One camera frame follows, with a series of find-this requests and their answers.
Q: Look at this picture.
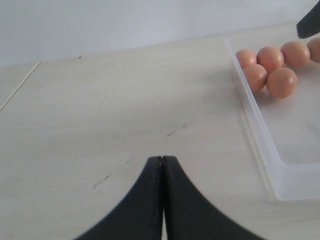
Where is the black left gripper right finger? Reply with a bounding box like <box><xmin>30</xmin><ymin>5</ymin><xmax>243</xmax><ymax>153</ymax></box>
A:
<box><xmin>162</xmin><ymin>156</ymin><xmax>260</xmax><ymax>240</ymax></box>

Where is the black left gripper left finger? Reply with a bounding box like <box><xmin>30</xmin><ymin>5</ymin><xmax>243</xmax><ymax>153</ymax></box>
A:
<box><xmin>77</xmin><ymin>156</ymin><xmax>163</xmax><ymax>240</ymax></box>

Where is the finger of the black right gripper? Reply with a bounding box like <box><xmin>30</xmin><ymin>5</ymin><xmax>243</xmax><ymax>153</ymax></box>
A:
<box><xmin>296</xmin><ymin>7</ymin><xmax>320</xmax><ymax>39</ymax></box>

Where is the brown egg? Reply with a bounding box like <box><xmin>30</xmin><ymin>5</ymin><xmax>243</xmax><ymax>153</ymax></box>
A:
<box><xmin>235</xmin><ymin>49</ymin><xmax>257</xmax><ymax>69</ymax></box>
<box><xmin>266</xmin><ymin>67</ymin><xmax>298</xmax><ymax>99</ymax></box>
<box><xmin>307</xmin><ymin>37</ymin><xmax>320</xmax><ymax>64</ymax></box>
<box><xmin>280</xmin><ymin>40</ymin><xmax>310</xmax><ymax>68</ymax></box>
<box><xmin>242</xmin><ymin>64</ymin><xmax>268</xmax><ymax>93</ymax></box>
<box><xmin>256</xmin><ymin>46</ymin><xmax>284</xmax><ymax>73</ymax></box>

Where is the clear plastic tray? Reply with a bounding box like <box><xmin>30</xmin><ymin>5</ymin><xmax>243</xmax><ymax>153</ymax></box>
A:
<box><xmin>225</xmin><ymin>33</ymin><xmax>320</xmax><ymax>201</ymax></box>

